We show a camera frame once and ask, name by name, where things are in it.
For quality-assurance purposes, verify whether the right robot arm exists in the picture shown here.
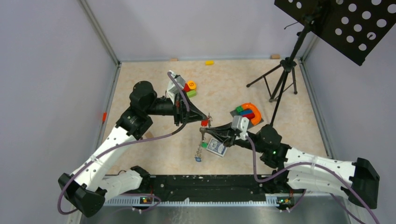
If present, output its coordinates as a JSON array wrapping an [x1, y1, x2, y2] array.
[[200, 124, 380, 209]]

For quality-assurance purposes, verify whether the perforated metal keyring plate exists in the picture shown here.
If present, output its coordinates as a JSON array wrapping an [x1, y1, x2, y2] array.
[[194, 113, 212, 158]]

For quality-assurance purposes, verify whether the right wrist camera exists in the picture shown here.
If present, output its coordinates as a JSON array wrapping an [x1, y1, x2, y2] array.
[[231, 115, 249, 140]]

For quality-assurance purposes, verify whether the black perforated panel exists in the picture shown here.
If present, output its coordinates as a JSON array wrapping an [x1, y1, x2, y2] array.
[[274, 0, 396, 66]]

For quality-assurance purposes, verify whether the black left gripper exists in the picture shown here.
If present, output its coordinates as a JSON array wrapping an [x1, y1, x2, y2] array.
[[145, 90, 207, 126]]

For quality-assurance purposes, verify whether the playing card deck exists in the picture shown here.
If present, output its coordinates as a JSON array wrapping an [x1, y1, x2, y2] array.
[[206, 138, 227, 157]]

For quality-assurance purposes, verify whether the red cylinder block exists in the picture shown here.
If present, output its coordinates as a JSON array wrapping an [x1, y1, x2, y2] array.
[[183, 83, 191, 92]]

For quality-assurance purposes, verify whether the small wooden hexagon block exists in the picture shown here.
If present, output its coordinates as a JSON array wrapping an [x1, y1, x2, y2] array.
[[144, 132, 154, 139]]

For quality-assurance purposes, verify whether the yellow block at far edge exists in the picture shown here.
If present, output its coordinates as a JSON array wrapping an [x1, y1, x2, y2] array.
[[205, 60, 214, 66]]

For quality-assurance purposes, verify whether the blue lego brick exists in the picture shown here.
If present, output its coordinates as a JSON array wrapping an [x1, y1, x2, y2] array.
[[239, 109, 253, 116]]

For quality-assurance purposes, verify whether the orange round block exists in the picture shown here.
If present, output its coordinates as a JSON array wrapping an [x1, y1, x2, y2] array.
[[187, 80, 197, 91]]

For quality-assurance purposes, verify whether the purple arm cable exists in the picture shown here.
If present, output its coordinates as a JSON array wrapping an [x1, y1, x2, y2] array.
[[246, 136, 381, 224], [57, 71, 191, 216]]

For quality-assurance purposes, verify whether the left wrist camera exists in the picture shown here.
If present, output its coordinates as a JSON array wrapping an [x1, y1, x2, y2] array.
[[166, 70, 186, 102]]

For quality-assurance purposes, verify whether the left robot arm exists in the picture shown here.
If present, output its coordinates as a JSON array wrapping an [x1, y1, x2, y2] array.
[[58, 81, 207, 217]]

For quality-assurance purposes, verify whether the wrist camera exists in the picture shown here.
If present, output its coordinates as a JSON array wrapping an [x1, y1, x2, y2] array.
[[166, 70, 186, 102], [231, 115, 249, 140]]

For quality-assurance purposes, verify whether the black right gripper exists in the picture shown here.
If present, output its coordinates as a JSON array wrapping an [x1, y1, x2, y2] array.
[[205, 122, 265, 154]]

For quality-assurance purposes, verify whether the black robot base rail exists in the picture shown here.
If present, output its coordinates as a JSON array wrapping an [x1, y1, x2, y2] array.
[[129, 175, 281, 203]]

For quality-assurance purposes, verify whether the orange curved lego tube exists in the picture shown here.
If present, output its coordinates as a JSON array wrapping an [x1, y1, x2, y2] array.
[[241, 103, 262, 126]]

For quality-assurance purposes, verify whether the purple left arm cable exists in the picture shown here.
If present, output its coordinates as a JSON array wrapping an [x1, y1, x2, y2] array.
[[57, 71, 191, 216]]

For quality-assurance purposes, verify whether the grey lego baseplate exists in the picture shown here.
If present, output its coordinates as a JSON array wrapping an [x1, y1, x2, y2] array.
[[229, 108, 264, 127]]

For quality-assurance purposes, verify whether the green lego brick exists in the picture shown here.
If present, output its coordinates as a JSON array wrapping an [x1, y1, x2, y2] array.
[[235, 105, 244, 114]]

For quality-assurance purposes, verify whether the red lego brick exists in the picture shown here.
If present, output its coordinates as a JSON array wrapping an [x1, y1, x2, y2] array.
[[243, 113, 255, 120]]

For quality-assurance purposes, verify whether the black tripod stand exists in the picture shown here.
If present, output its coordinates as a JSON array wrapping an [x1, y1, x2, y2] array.
[[246, 16, 314, 126]]

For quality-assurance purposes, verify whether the green rectangular block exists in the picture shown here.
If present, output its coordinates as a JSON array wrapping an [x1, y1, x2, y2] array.
[[186, 90, 197, 98]]

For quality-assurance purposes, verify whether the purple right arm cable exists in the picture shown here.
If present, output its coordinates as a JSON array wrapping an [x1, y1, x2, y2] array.
[[246, 136, 381, 224]]

